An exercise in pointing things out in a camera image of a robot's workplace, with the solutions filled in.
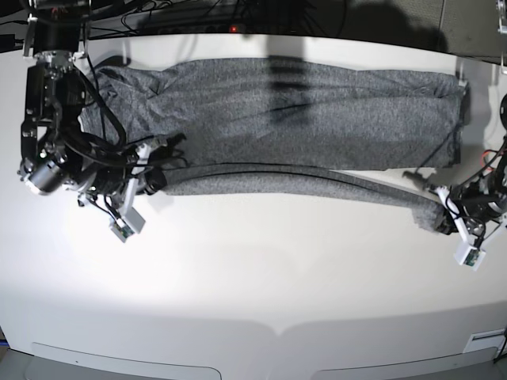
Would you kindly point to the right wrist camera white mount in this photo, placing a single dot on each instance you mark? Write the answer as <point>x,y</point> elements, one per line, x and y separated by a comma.
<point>124,220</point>

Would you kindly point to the black power strip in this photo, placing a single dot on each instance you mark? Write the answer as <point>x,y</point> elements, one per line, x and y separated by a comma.
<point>195,29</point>

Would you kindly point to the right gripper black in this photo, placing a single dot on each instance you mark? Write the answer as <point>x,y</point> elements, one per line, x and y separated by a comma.
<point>112,181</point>

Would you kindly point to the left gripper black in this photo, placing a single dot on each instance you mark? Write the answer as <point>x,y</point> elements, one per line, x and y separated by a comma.
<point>476,205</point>

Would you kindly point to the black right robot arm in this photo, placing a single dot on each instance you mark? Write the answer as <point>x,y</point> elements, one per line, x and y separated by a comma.
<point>54,150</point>

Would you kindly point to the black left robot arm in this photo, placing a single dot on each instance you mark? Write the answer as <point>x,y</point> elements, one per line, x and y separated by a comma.
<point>499,158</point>

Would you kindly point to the grey long-sleeve T-shirt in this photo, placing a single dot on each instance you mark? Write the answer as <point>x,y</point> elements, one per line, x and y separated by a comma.
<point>281,125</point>

